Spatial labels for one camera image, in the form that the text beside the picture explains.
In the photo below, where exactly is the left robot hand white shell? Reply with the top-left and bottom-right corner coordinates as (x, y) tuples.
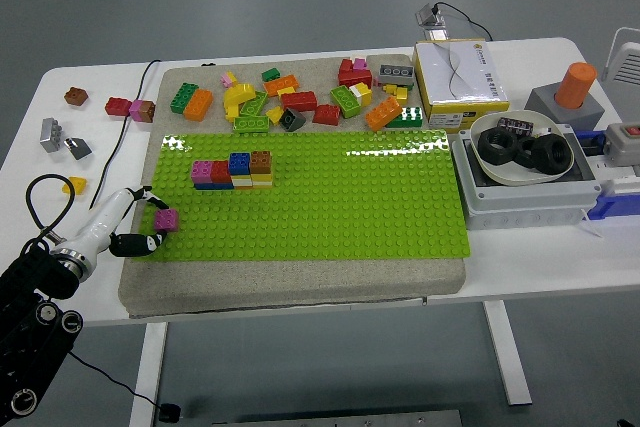
(69, 185), (171, 259)

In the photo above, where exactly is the pink square brick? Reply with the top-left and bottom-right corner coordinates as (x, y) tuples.
(153, 207), (180, 233)

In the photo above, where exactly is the brown square brick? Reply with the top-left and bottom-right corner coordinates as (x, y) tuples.
(63, 86), (90, 107)

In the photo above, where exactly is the green toy baseplate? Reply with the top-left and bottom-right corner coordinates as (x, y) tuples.
(139, 129), (474, 263)

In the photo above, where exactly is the yellow flat brick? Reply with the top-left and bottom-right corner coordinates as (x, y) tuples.
(61, 176), (88, 197)

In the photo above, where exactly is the dark grey slope brick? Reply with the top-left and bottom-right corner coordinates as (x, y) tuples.
(63, 136), (94, 162)

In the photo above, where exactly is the light grey brick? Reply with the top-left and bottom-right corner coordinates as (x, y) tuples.
(39, 117), (64, 154)

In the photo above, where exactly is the pink brick in stack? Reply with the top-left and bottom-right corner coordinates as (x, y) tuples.
(190, 160), (214, 184)

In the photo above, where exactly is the red brick in row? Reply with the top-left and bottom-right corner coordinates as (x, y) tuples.
(104, 96), (133, 117)

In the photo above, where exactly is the red brick in stack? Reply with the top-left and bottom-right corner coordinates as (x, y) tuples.
(210, 160), (234, 184)

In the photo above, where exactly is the dark green long brick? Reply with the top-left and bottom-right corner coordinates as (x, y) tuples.
(169, 82), (200, 115)

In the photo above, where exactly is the blue square brick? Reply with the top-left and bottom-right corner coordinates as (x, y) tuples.
(228, 151), (252, 177)

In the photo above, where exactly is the orange long brick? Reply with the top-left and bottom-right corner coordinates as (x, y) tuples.
(262, 74), (301, 98)
(364, 95), (404, 132)
(182, 88), (215, 123)

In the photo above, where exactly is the white table leg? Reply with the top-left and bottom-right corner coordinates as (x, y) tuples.
(482, 299), (534, 407)
(128, 321), (169, 427)

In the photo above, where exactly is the brown brick in stack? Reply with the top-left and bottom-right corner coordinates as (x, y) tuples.
(249, 149), (274, 176)

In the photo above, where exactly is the lime long brick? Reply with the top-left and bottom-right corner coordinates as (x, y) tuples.
(329, 85), (363, 120)
(232, 115), (271, 135)
(238, 90), (270, 118)

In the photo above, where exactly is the yellow curved brick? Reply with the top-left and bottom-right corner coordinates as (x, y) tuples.
(222, 82), (257, 123)

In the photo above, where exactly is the grey-brown mat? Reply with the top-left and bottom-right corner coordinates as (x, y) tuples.
(118, 54), (467, 319)

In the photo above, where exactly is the black slope brick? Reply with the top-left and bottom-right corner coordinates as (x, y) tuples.
(278, 107), (307, 133)

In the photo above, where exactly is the red long brick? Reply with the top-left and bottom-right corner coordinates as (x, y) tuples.
(280, 90), (319, 113)

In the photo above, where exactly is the red square brick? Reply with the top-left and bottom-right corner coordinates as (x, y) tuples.
(312, 103), (342, 127)

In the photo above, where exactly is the white and yellow brick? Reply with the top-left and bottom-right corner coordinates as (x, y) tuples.
(348, 81), (374, 108)

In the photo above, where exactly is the big red brick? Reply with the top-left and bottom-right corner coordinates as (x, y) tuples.
(337, 58), (374, 90)

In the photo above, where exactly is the green and white brick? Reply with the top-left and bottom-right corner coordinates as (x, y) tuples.
(385, 106), (425, 129)

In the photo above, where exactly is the grey long brick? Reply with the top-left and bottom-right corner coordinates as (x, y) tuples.
(377, 63), (416, 88)

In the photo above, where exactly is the white and yellow cardboard box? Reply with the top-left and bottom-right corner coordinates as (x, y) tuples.
(412, 38), (512, 131)

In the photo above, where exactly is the small clear plastic device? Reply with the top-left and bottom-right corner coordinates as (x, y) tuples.
(414, 2), (449, 42)

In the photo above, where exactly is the big black hex nut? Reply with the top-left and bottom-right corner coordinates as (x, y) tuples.
(477, 127), (520, 167)
(530, 133), (575, 181)

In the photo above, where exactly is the white bowl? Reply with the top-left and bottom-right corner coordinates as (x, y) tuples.
(469, 109), (576, 187)

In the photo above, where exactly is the grey junction box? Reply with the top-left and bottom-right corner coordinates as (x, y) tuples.
(451, 124), (603, 232)

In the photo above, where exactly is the small black hex nut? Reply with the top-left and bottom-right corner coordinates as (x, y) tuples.
(513, 136), (539, 170)

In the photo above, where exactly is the dark purple component strip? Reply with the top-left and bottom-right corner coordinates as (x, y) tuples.
(497, 115), (536, 137)

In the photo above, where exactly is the grey block holder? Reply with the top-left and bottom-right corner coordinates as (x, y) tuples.
(523, 82), (608, 132)

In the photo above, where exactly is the white zip tie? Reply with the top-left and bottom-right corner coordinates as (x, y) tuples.
(574, 209), (605, 240)

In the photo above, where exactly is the orange cylinder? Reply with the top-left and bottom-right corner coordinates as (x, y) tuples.
(554, 61), (599, 110)

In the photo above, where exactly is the blue clamp part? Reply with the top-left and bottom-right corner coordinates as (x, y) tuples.
(574, 129), (609, 156)

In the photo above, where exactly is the blue block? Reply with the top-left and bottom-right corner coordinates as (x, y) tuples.
(587, 191), (640, 221)

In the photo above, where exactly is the grey box with red button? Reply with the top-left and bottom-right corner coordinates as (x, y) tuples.
(602, 121), (640, 168)

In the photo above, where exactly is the long thin black cable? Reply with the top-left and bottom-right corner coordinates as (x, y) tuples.
(68, 59), (164, 409)

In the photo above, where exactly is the black device cable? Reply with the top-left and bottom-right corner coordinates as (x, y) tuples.
(432, 0), (495, 42)

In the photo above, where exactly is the white rail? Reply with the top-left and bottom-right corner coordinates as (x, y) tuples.
(587, 156), (640, 198)

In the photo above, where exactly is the white slotted plastic frame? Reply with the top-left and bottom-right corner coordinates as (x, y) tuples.
(599, 26), (640, 98)

